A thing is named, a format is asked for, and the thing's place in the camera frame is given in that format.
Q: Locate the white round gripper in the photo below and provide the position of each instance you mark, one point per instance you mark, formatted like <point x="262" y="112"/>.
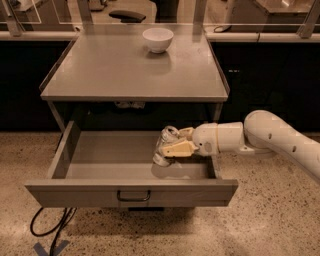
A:
<point x="205" y="139"/>

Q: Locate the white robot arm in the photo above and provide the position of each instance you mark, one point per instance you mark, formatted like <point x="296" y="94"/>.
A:
<point x="262" y="133"/>

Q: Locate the open grey top drawer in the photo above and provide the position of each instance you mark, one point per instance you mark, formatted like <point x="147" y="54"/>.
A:
<point x="89" y="167"/>

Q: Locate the crumpled item under tabletop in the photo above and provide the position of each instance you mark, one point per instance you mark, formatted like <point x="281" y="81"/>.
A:
<point x="130" y="105"/>

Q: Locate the grey metal cabinet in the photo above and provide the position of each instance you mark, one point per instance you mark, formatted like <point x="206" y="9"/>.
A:
<point x="110" y="63"/>

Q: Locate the white ceramic bowl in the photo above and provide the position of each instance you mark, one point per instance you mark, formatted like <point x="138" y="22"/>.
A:
<point x="158" y="40"/>

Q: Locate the black office chair armrest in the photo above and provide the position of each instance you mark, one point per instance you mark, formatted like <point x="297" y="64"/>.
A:
<point x="127" y="16"/>

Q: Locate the black metal drawer handle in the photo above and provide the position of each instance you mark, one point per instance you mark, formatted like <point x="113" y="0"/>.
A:
<point x="133" y="196"/>

